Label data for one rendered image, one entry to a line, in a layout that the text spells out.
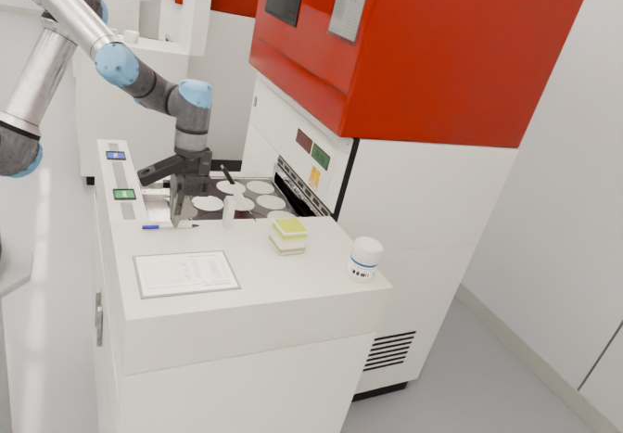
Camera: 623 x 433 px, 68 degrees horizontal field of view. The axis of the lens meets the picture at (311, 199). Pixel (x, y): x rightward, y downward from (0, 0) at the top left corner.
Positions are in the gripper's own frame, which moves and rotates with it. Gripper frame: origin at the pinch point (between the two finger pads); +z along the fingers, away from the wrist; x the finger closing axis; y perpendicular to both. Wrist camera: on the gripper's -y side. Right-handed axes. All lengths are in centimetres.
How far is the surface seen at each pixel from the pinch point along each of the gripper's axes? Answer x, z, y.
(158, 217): 20.0, 9.3, 0.6
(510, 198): 54, 18, 197
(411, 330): 5, 55, 102
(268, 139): 60, -4, 49
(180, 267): -17.0, 2.4, -1.3
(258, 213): 17.3, 7.0, 30.7
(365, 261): -28.9, -3.8, 39.6
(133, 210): 10.2, 2.0, -7.8
